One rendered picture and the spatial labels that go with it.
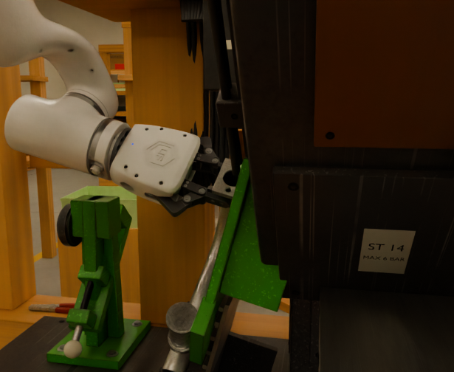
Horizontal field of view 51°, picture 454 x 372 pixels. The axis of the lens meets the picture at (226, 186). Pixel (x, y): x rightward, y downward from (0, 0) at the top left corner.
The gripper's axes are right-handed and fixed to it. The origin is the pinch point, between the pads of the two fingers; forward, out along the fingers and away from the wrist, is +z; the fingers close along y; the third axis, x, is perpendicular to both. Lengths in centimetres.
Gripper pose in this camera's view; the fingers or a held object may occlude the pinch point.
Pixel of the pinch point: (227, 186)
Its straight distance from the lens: 63.9
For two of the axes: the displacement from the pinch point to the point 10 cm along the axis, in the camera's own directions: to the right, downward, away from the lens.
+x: -0.4, 5.3, 8.5
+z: 9.5, 3.0, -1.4
